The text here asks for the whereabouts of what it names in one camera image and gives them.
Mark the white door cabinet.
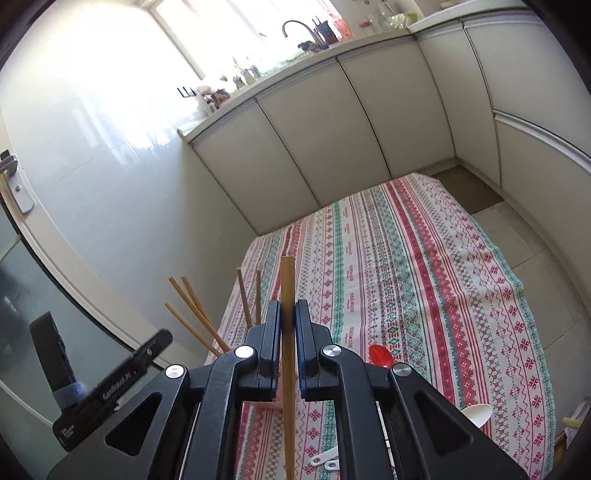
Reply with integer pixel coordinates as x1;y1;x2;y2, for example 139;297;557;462
189;36;459;237

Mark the metal door handle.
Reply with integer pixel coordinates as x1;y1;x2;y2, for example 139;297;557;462
0;150;36;213

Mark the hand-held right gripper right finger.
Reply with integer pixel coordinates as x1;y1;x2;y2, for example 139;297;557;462
295;299;530;480

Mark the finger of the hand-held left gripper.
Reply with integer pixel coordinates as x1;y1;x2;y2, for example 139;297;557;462
131;328;174;371

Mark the frosted glass door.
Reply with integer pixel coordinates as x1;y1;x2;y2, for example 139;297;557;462
0;152;208;480

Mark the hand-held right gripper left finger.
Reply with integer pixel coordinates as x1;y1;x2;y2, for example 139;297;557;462
46;300;283;480

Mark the row of countertop ornaments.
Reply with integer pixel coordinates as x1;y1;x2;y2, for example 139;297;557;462
196;58;264;114

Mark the clear glass jug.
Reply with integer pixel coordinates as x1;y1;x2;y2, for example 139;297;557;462
367;2;419;34

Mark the white drawer cabinet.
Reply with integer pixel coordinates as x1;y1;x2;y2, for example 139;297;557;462
413;11;591;243

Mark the patterned striped tablecloth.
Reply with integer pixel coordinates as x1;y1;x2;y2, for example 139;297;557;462
217;172;557;480

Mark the white plastic spoon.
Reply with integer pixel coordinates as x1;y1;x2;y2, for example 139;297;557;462
325;403;492;470

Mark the brown floor mat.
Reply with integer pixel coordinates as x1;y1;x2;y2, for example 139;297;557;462
431;165;504;215

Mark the curved kitchen faucet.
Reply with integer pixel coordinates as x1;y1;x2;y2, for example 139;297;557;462
281;19;320;41

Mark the red plastic spoon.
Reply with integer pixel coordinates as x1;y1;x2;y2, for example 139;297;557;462
368;344;394;368

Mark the white countertop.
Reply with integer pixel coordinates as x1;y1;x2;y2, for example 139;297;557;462
177;2;532;139

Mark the pink perforated utensil holder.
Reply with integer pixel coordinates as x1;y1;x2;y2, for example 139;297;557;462
242;355;284;412

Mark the colourful printed container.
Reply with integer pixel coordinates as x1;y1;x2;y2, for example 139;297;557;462
313;16;339;45

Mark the kitchen window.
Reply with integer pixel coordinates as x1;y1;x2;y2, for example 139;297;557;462
154;0;342;80

